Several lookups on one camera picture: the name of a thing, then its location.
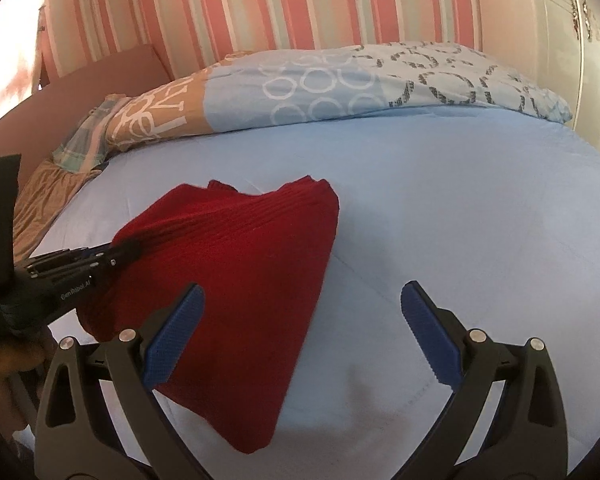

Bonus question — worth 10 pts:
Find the red knit sweater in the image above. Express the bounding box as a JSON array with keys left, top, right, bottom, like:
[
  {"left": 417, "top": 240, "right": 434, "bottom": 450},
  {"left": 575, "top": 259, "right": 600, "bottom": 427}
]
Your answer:
[{"left": 78, "top": 177, "right": 339, "bottom": 454}]

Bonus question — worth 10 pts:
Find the left hand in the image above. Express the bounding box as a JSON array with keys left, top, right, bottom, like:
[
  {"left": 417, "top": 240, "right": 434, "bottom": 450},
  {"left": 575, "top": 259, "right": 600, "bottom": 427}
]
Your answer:
[{"left": 0, "top": 327, "right": 57, "bottom": 441}]

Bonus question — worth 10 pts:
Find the tan satin cloth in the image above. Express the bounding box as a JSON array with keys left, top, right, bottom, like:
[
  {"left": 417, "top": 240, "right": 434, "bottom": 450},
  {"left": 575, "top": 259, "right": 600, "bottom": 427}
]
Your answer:
[{"left": 12, "top": 159, "right": 102, "bottom": 262}]

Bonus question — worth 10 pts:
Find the plaid pastel pillow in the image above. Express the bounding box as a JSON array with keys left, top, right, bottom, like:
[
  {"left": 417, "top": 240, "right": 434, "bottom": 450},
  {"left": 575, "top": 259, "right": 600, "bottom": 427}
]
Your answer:
[{"left": 52, "top": 94, "right": 131, "bottom": 174}]

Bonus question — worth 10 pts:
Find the pink brown headboard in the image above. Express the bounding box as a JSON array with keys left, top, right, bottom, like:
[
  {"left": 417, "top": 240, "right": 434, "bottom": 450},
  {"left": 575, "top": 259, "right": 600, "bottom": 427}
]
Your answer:
[{"left": 0, "top": 44, "right": 172, "bottom": 185}]

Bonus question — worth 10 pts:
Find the light blue bed sheet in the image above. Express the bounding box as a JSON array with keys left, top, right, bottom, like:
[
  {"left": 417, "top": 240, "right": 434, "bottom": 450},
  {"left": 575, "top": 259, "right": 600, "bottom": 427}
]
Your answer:
[{"left": 38, "top": 107, "right": 600, "bottom": 479}]

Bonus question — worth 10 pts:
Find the blue patterned folded duvet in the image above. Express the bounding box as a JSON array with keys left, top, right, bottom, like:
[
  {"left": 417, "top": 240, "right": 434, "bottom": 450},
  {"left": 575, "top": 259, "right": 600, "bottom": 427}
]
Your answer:
[{"left": 105, "top": 41, "right": 572, "bottom": 153}]

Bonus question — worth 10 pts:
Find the white wardrobe with flowers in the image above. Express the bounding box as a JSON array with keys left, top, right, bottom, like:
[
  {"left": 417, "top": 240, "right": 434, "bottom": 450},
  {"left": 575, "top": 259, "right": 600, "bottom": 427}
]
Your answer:
[{"left": 479, "top": 0, "right": 600, "bottom": 151}]

